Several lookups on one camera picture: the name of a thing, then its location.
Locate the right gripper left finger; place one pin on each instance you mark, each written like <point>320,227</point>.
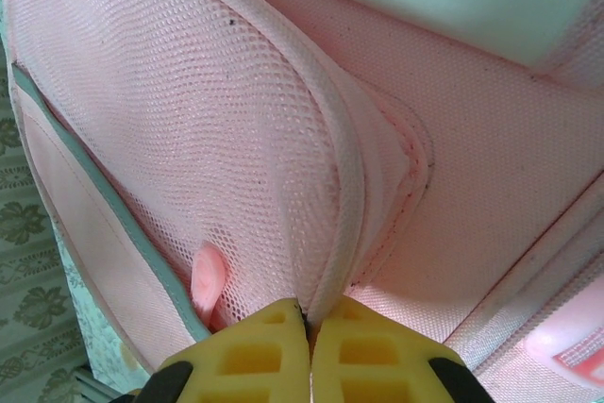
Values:
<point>250,360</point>

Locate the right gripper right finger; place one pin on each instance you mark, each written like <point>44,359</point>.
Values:
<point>377,360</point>

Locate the pink school backpack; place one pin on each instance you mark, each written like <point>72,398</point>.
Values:
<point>236,115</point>

